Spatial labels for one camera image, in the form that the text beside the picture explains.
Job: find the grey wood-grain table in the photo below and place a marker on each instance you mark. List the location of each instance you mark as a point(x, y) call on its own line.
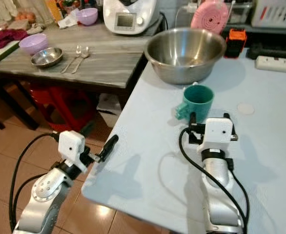
point(113, 58)

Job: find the black flat device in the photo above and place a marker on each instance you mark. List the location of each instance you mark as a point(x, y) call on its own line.
point(272, 50)

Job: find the grey ribbed container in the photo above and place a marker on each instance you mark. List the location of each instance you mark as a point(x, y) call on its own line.
point(275, 12)

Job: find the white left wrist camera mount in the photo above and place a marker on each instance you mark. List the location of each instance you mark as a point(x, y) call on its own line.
point(71, 146)

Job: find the purple plastic bowl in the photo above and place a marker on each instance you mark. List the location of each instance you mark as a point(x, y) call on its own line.
point(88, 17)
point(33, 44)

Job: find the white box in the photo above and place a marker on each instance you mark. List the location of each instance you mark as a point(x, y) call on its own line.
point(109, 108)

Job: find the steel spoon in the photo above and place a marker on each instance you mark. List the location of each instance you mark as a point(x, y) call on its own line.
point(85, 52)

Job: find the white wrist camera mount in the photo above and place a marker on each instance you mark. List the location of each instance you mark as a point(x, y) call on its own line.
point(220, 130)
point(71, 146)

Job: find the tray of brown eggs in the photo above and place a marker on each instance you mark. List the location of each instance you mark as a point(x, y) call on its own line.
point(25, 17)

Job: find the orange and black device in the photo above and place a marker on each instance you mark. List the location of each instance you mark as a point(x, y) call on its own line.
point(236, 42)

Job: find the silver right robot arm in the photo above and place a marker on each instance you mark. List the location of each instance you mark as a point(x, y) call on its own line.
point(216, 210)

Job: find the dark red cloth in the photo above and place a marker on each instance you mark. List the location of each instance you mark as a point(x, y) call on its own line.
point(9, 37)

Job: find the white round sticker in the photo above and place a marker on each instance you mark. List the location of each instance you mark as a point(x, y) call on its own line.
point(245, 108)

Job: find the pink round fan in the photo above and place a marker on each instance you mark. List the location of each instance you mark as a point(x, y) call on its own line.
point(210, 17)

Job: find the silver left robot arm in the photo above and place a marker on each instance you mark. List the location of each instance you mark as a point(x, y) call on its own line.
point(48, 189)

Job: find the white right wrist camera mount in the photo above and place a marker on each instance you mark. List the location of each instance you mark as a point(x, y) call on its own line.
point(220, 130)

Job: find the small steel bowl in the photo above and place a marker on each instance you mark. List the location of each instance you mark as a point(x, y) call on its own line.
point(47, 58)

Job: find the orange packet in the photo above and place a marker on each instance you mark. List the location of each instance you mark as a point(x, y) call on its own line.
point(54, 9)

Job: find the large steel mixing bowl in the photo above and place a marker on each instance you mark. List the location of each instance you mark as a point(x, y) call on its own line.
point(185, 53)

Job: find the steel fork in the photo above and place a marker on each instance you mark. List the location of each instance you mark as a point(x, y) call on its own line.
point(77, 51)

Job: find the white kitchen appliance with display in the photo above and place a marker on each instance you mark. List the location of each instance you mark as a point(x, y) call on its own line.
point(138, 14)

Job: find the teal ceramic mug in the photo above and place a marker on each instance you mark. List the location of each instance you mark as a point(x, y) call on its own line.
point(201, 107)

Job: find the red plastic stool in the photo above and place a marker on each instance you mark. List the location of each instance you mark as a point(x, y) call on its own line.
point(60, 103)

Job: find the white table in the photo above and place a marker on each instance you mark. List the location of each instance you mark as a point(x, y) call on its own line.
point(162, 165)

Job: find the white power strip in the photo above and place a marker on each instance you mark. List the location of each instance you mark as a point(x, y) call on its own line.
point(277, 64)

